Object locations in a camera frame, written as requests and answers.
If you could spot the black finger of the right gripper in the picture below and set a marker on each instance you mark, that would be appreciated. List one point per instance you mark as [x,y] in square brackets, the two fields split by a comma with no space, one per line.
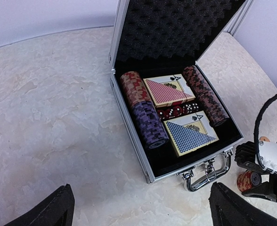
[266,191]

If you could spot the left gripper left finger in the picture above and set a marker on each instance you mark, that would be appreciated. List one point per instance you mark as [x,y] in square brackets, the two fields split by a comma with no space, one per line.
[55,210]

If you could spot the left chip row in case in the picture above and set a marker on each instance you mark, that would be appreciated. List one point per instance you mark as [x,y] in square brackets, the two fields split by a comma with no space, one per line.
[149,124]

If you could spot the orange big blind button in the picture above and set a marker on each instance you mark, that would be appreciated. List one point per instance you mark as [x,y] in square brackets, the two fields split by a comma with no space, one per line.
[263,138]

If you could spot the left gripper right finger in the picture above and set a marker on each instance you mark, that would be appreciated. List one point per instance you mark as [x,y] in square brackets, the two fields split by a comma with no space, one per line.
[229,209]

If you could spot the red playing card deck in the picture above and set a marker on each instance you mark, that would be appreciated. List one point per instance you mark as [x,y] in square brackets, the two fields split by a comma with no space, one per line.
[168,90]

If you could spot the red dice in case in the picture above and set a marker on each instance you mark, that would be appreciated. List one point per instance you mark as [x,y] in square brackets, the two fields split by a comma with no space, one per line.
[170,112]

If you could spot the aluminium poker case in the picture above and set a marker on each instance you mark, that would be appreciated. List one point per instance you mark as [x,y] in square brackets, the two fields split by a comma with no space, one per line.
[162,37]

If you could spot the blue playing card deck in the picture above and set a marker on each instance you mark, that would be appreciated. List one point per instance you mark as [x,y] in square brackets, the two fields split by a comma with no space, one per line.
[190,132]

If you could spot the right rear aluminium post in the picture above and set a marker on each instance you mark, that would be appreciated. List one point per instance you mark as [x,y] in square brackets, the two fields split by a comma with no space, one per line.
[234,24]

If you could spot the chip row in case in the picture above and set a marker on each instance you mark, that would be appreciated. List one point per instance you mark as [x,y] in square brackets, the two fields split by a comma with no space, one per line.
[149,124]
[206,96]

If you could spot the right chip row in case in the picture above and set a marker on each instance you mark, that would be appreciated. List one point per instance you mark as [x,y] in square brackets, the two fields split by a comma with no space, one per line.
[206,96]

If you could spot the red poker chip stack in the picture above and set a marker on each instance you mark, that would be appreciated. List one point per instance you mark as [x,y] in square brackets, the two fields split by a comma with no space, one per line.
[248,180]

